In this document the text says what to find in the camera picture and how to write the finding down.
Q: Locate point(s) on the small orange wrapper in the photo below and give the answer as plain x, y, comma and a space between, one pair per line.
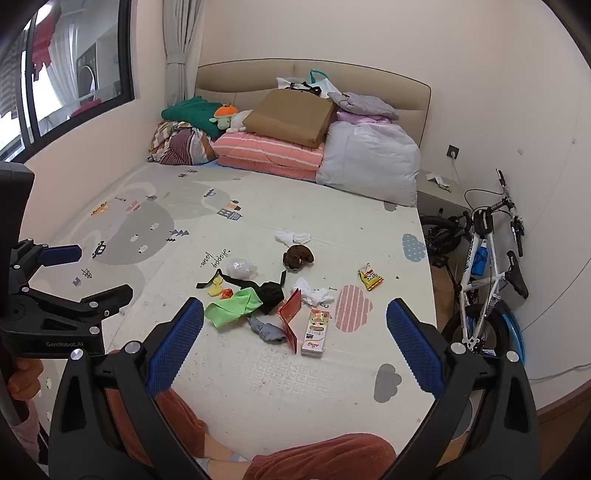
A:
227, 293

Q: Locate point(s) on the grey curtain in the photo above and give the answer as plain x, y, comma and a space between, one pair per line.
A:
182, 46

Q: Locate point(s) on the person's left forearm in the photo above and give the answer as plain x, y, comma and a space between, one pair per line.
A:
32, 429

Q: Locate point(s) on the person's leg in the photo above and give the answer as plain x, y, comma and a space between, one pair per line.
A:
184, 420
323, 457

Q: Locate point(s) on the blue water bottle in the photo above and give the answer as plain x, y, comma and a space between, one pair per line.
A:
480, 259

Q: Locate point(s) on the yellow snack packet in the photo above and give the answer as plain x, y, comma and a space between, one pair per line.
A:
371, 278

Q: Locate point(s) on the pink and white carton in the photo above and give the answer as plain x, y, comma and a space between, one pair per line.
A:
316, 332

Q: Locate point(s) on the green cloth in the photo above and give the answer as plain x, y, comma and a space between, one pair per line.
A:
231, 310

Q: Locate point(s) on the white bicycle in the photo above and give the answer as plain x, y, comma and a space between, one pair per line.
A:
490, 277

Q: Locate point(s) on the white plush toy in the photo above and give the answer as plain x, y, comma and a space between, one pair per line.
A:
240, 121

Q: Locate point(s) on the pink striped quilt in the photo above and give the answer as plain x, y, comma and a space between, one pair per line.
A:
268, 152

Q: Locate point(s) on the grey large pillow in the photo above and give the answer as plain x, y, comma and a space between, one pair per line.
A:
369, 161

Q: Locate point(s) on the green knitted blanket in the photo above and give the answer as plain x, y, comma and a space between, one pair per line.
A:
194, 113

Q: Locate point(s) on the person's right leg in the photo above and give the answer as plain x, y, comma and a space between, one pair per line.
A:
323, 457

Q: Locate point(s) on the person's left leg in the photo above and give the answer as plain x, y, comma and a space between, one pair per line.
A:
184, 420

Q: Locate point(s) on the red envelope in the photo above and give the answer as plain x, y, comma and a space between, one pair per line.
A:
290, 316

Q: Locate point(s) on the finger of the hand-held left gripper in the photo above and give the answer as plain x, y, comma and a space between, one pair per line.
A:
108, 300
62, 254

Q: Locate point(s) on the yellow candy wrapper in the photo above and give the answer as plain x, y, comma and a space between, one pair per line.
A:
215, 288

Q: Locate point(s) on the green plush toy orange cap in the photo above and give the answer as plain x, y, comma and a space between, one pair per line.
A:
225, 113

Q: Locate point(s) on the brown paper bag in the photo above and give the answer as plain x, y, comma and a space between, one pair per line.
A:
291, 115

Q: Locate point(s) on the white tissue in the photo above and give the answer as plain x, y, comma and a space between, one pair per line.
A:
292, 237
314, 295

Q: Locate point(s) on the black framed window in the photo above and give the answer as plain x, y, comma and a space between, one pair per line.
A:
55, 74

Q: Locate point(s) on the wall socket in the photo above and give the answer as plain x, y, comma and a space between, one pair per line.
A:
453, 152

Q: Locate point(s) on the clear plastic wrap ball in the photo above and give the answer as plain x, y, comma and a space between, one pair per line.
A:
240, 267

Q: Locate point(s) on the white paper packet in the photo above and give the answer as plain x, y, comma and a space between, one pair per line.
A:
434, 177

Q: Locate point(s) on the striped bedding bundle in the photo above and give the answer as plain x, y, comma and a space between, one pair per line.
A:
180, 145

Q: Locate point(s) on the brown cloth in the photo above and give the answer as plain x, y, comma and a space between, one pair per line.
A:
299, 257

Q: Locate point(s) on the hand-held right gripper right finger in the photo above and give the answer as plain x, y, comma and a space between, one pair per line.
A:
413, 346

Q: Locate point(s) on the person's left hand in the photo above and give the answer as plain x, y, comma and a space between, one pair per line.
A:
25, 381

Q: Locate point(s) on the grey padded garment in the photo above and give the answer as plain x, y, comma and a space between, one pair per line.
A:
364, 104

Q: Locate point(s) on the purple folded quilt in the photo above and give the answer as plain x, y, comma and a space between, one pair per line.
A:
360, 118

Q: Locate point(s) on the grey nightstand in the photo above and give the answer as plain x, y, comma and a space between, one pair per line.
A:
438, 203

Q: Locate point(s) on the beige bed headboard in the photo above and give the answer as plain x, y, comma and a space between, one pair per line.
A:
369, 85

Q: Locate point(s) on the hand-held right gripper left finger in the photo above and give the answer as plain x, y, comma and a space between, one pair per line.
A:
178, 346

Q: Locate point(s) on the grey sock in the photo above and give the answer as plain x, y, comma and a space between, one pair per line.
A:
268, 331

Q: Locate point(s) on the washing machine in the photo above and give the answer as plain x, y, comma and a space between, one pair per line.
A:
87, 74

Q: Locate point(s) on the red hanging garment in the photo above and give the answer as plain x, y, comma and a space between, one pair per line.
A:
44, 32

